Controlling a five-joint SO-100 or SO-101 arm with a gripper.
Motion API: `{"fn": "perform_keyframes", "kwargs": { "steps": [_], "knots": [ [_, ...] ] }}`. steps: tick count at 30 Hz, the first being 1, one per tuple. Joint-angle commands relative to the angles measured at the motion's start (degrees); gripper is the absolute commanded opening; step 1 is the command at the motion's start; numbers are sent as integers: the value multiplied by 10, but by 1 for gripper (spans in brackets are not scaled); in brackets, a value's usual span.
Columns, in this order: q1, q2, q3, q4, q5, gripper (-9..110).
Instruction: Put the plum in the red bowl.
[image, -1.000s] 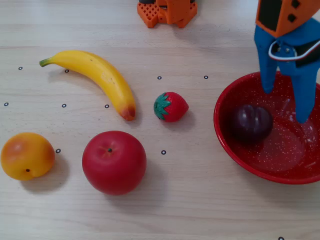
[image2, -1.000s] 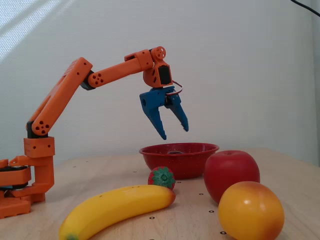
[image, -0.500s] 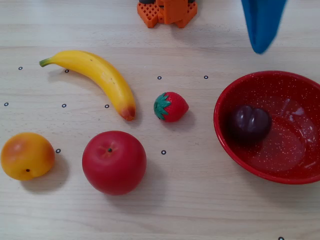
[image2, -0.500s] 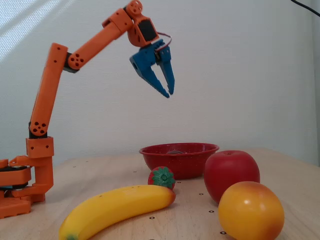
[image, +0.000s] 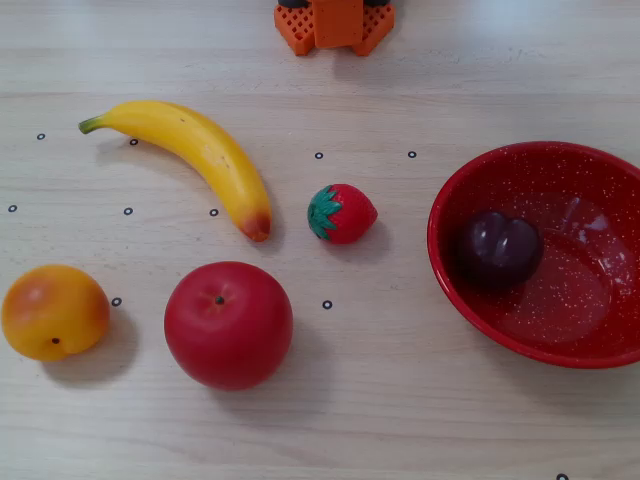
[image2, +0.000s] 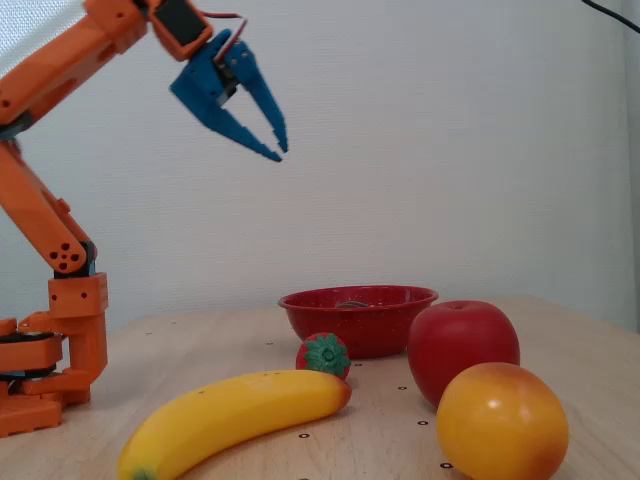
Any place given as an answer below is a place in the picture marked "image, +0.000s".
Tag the dark purple plum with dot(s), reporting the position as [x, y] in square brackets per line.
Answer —
[500, 250]

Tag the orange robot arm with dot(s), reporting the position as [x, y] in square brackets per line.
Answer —
[335, 25]

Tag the red speckled bowl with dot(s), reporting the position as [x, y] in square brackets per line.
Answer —
[565, 310]

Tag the red strawberry with green leaves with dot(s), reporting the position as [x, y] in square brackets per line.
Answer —
[350, 215]

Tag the red apple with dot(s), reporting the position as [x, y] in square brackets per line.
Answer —
[227, 330]

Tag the yellow banana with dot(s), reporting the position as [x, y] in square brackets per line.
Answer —
[200, 145]

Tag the orange yellow peach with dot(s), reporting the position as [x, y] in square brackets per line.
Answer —
[55, 310]

